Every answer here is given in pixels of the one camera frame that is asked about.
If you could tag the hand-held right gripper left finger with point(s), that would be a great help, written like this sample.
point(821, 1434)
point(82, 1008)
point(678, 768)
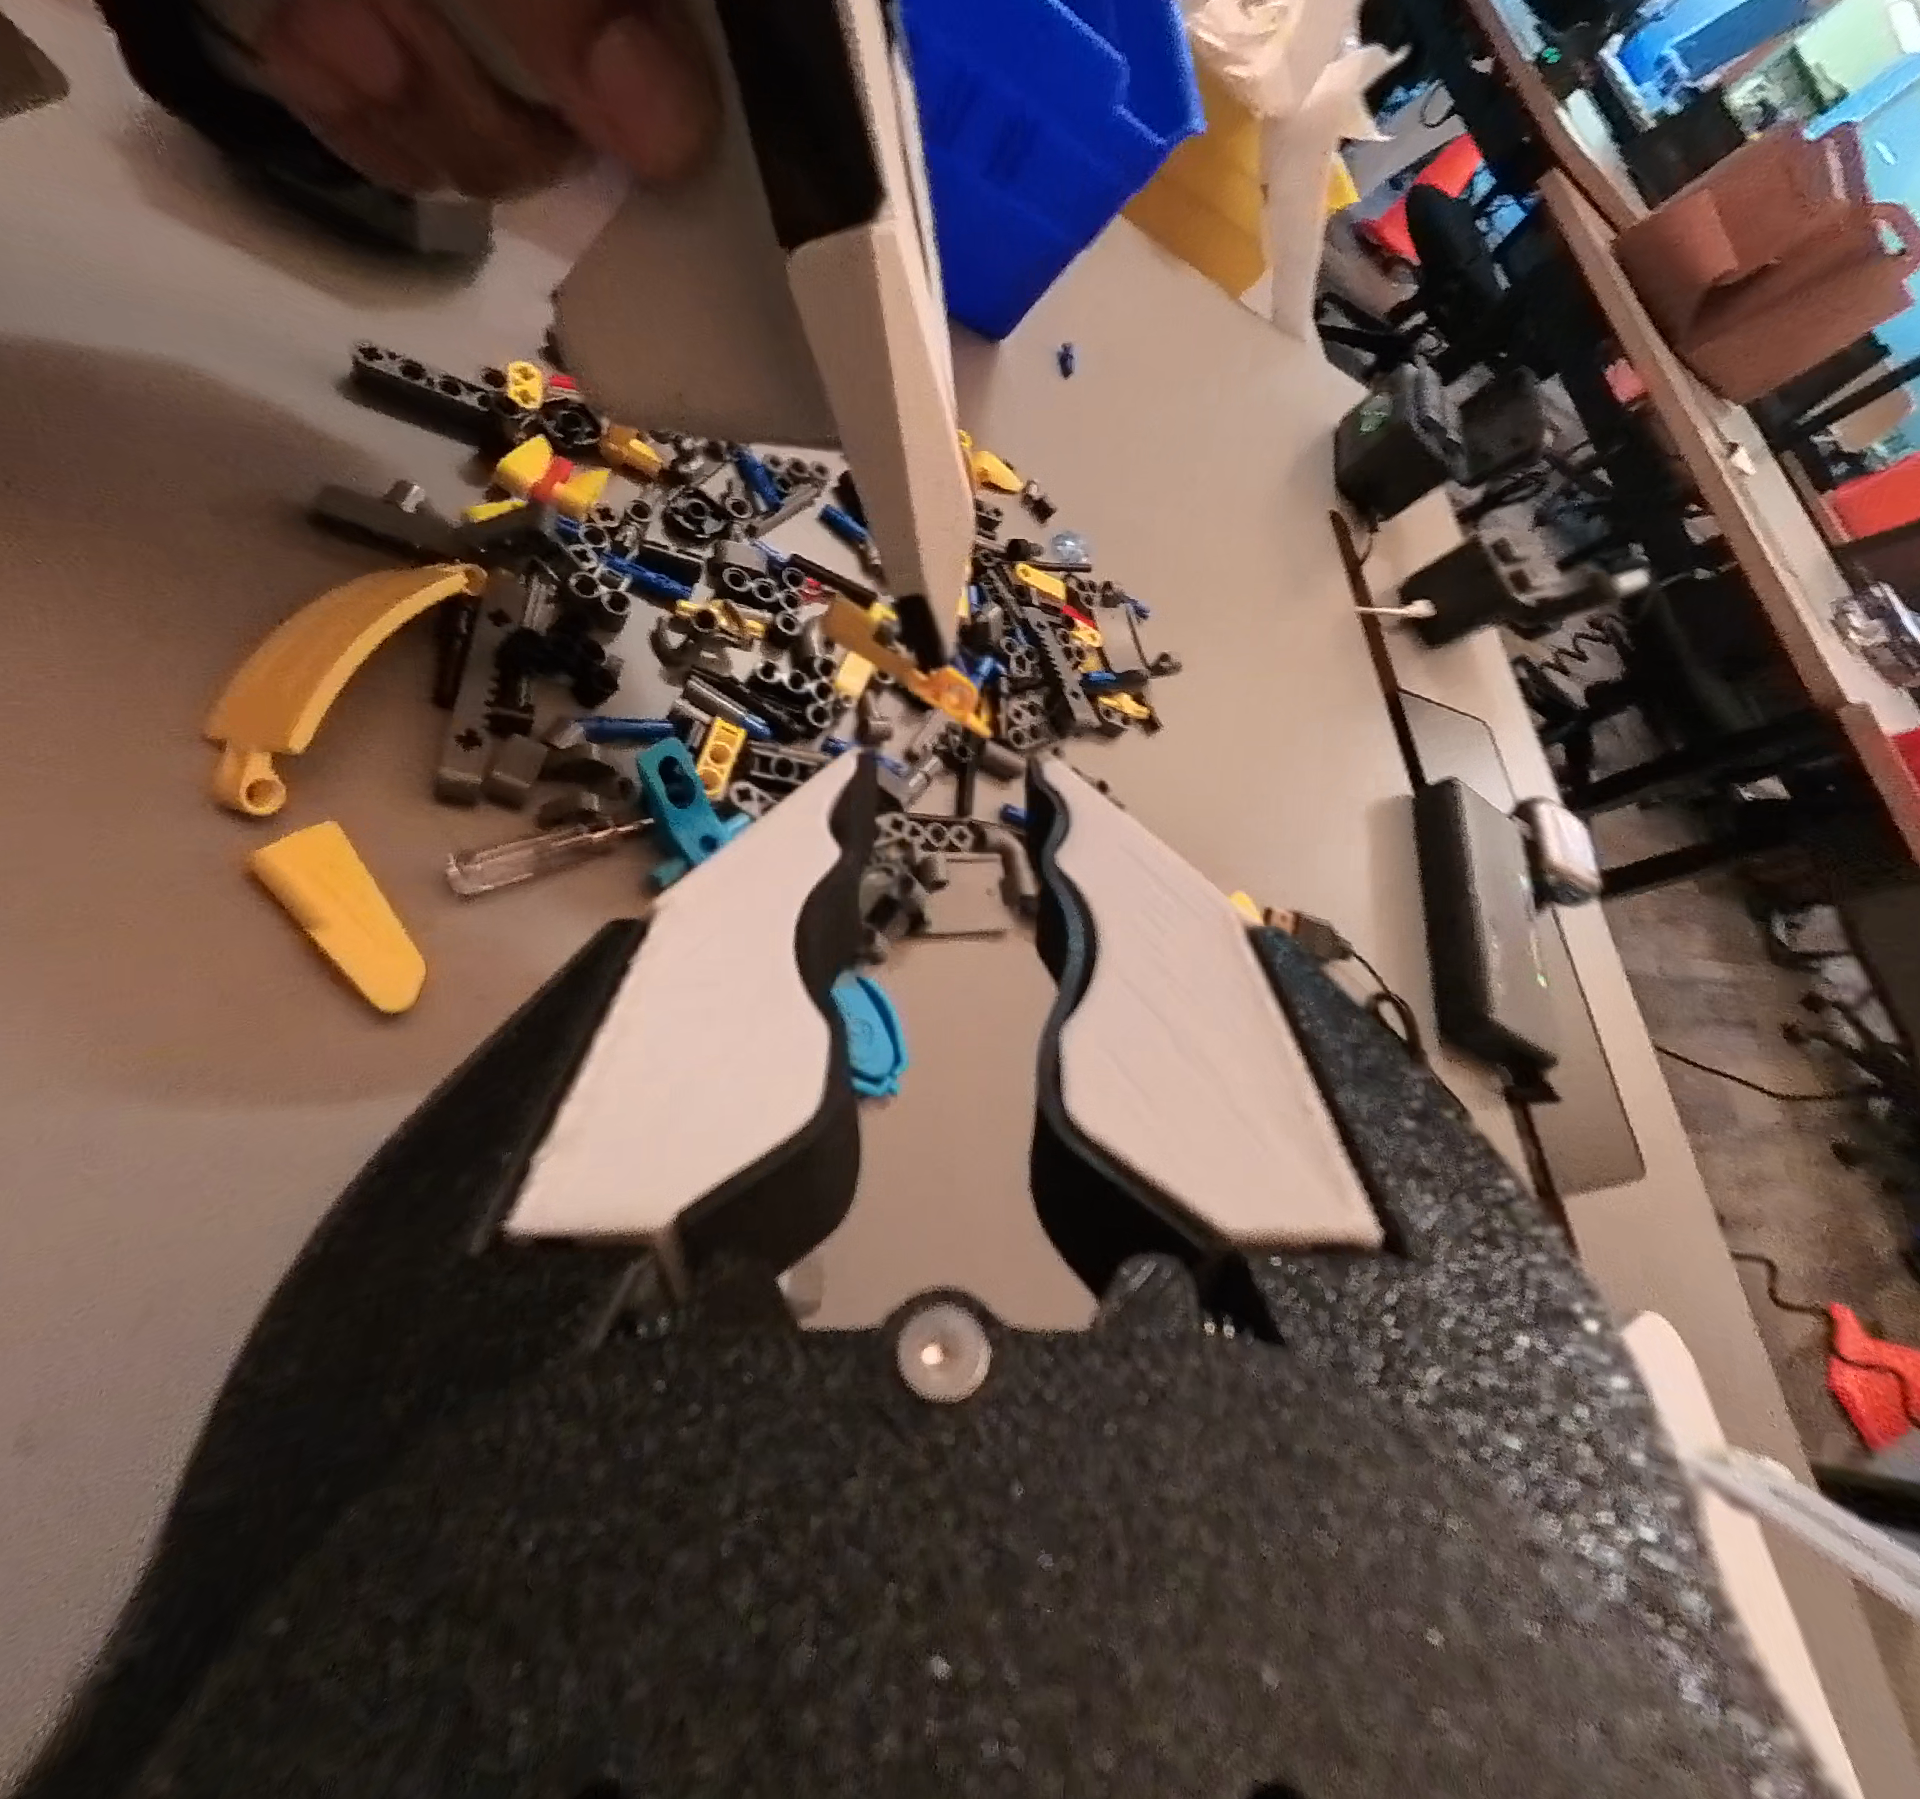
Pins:
point(675, 1077)

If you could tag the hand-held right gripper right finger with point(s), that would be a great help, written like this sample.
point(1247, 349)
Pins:
point(1216, 1077)

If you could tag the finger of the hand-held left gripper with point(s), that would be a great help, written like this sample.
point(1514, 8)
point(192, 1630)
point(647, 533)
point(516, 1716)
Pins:
point(706, 314)
point(897, 405)

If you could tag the pile of toy building parts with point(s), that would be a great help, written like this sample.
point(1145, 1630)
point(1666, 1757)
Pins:
point(749, 586)

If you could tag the thin yellow toy beam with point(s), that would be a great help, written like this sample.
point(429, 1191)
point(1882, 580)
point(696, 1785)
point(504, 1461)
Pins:
point(935, 694)

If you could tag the yellow plastic toy piece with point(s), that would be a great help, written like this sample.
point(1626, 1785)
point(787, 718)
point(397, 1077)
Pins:
point(347, 924)

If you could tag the person's left hand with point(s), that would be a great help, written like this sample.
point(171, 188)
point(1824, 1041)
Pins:
point(417, 29)

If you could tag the blue plastic bin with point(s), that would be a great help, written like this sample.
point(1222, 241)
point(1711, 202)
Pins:
point(1034, 74)

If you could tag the clear plastic toy piece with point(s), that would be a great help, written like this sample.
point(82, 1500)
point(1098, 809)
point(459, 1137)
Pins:
point(541, 860)

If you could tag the teal plastic tool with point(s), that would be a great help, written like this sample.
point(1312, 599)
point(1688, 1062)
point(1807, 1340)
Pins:
point(682, 795)

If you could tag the black box device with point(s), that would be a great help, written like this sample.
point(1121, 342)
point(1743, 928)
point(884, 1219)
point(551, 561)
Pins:
point(1478, 929)

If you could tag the yellow plastic bin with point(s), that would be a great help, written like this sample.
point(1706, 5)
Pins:
point(1216, 208)

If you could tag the grey rounded device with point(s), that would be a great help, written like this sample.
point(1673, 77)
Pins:
point(1559, 855)

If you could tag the black battery charger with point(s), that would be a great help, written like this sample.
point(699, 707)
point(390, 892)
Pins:
point(1499, 579)
point(1396, 432)

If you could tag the white plastic bag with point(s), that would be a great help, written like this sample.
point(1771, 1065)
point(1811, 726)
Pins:
point(1288, 14)

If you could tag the yellow curved toy piece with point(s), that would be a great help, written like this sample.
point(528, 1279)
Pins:
point(328, 662)

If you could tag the black office chair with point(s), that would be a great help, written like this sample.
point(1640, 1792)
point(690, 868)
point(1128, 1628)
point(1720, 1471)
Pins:
point(1456, 252)

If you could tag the brown top office desk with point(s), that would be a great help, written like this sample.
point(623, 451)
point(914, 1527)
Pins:
point(1769, 553)

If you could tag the brown cardboard box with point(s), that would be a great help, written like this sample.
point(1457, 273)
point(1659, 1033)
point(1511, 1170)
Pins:
point(1754, 272)

